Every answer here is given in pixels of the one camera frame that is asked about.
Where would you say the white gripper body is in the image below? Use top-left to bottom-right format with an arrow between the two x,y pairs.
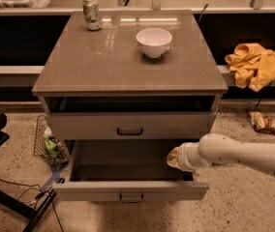
177,143 -> 201,171

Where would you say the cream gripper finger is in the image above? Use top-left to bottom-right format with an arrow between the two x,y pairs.
167,147 -> 180,169

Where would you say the grey drawer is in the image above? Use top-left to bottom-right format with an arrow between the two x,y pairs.
54,139 -> 208,203
46,112 -> 216,140

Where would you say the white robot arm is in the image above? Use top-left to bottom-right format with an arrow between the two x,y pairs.
167,133 -> 275,177

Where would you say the grey drawer cabinet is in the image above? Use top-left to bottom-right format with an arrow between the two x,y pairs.
31,10 -> 229,147

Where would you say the grey top drawer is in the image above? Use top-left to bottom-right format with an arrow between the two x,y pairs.
46,112 -> 216,140

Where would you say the brown snack bag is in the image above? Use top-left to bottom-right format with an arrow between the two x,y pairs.
250,111 -> 275,134

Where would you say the yellow crumpled cloth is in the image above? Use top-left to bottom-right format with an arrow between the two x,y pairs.
225,43 -> 275,92

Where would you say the white ceramic bowl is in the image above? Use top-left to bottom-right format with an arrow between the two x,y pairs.
136,28 -> 172,58

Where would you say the blue tape strip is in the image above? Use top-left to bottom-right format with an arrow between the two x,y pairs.
42,165 -> 63,191

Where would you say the green bottle in basket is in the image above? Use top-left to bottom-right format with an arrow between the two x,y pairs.
45,137 -> 58,160

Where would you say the green white soda can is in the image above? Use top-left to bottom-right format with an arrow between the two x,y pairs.
82,0 -> 101,31

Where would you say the black chair base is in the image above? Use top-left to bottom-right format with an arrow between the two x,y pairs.
0,113 -> 51,232

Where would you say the wire mesh basket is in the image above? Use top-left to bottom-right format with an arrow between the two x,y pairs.
34,115 -> 69,166

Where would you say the black floor cable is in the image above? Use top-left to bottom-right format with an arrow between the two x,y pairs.
0,161 -> 64,232

